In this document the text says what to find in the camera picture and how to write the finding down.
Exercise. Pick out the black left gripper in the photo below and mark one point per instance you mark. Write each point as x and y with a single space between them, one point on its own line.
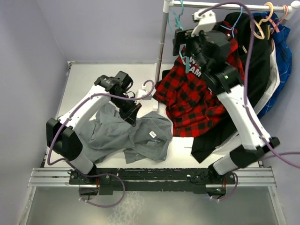
130 116

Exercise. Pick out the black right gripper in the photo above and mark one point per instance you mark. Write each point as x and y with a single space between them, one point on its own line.
181 37

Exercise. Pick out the grey button-up shirt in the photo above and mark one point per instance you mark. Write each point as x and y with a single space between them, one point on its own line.
108 133

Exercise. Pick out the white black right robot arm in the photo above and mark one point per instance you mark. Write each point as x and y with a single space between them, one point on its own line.
223 81

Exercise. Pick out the teal plastic hanger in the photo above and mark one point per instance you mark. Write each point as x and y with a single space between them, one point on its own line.
178 25

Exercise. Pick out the red black plaid shirt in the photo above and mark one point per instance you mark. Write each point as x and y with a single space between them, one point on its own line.
190 104

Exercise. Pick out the beige wooden hanger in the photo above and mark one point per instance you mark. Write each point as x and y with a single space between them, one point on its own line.
260 30

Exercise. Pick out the black hanging shirt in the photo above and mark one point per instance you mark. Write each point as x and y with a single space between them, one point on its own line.
205 144

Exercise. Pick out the pink plastic hanger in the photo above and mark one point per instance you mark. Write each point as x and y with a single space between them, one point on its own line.
277 21

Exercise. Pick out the blue checked shirt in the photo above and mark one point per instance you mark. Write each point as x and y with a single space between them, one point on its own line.
281 70

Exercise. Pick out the white hanging shirt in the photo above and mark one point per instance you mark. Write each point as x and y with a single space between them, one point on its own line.
273 77

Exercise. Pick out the white woven size label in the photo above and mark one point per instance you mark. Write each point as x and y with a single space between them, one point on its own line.
152 134

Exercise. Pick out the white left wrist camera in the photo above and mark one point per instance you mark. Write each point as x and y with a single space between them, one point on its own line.
141 93

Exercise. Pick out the silver clothes rack frame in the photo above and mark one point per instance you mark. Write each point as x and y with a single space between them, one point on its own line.
228 4

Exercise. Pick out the aluminium extrusion rail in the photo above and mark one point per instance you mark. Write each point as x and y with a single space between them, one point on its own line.
59 177

